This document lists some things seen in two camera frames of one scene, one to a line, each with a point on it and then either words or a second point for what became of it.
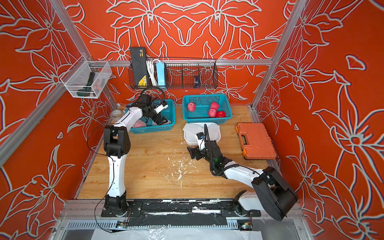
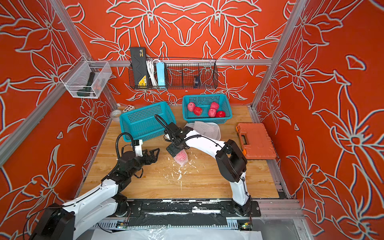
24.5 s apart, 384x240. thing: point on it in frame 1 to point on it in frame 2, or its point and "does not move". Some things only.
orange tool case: x=255 y=141 does not move
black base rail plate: x=178 y=212 does not move
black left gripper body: x=152 y=114 to x=143 y=161
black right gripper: x=196 y=151 to x=170 y=149
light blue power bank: x=160 y=72 does not move
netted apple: x=191 y=106 does not move
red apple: x=214 y=105 does not move
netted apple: x=138 y=123 to x=182 y=158
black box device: x=139 y=66 does not move
